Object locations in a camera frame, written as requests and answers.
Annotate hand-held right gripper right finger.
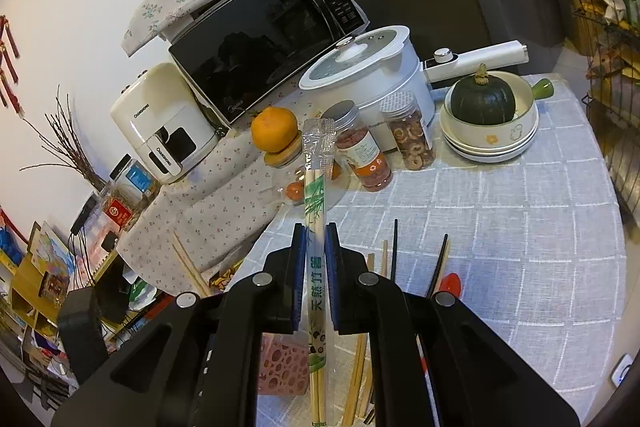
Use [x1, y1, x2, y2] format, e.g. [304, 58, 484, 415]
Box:
[324, 222, 581, 427]

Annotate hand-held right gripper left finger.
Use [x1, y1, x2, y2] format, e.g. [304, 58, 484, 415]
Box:
[50, 224, 307, 427]

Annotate bamboo chopsticks pair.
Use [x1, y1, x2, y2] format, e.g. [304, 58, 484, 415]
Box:
[301, 118, 337, 427]

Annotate yellow shelf with books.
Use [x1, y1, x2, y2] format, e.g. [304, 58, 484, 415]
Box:
[0, 207, 78, 358]

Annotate yellow snack packet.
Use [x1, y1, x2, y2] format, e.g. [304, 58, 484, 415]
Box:
[210, 263, 242, 294]

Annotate pink perforated basket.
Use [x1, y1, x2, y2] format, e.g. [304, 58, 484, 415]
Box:
[257, 332, 308, 399]

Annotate floral tablecloth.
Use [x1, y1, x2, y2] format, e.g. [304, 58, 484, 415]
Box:
[117, 127, 311, 298]

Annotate wooden chopsticks pair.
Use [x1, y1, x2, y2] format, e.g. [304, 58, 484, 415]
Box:
[171, 233, 213, 300]

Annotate red spoon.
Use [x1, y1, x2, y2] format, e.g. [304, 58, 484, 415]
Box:
[420, 273, 463, 373]

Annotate glass jar wooden lid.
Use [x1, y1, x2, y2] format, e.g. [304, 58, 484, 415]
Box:
[264, 134, 346, 210]

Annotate silver-lid jar red contents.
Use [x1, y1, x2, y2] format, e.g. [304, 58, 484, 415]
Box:
[320, 101, 394, 192]

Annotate clear storage container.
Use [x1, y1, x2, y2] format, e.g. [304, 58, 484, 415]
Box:
[102, 157, 162, 235]

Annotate orange tangerine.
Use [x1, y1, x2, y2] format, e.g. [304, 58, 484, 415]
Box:
[251, 107, 303, 154]

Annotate grey checked tablecloth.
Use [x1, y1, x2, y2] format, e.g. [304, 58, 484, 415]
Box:
[240, 72, 628, 427]

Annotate dried branches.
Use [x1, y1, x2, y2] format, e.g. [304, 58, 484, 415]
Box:
[20, 84, 108, 188]

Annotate white shallow bowl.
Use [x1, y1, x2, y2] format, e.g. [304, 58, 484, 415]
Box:
[447, 142, 533, 164]
[444, 132, 537, 158]

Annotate white electric pot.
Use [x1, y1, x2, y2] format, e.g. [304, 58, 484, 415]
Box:
[345, 38, 530, 152]

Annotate white pot lid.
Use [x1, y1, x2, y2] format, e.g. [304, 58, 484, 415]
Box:
[298, 25, 411, 90]

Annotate white countertop appliance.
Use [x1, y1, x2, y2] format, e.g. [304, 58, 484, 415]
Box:
[110, 62, 221, 185]

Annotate dark green squash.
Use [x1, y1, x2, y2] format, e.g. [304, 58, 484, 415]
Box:
[450, 63, 517, 126]

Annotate black microwave oven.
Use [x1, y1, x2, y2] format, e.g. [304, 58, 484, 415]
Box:
[167, 0, 371, 128]

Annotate red hanging ornament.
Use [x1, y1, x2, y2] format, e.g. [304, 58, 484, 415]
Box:
[0, 14, 26, 118]

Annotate white small device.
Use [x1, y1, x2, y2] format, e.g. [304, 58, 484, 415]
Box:
[606, 353, 634, 390]

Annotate clear jar ring snacks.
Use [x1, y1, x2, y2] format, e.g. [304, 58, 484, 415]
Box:
[380, 91, 436, 171]

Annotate white bowl green handle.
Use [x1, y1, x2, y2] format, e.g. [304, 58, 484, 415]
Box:
[440, 78, 555, 150]

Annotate black wire rack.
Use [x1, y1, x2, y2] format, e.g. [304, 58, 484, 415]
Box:
[534, 0, 640, 220]

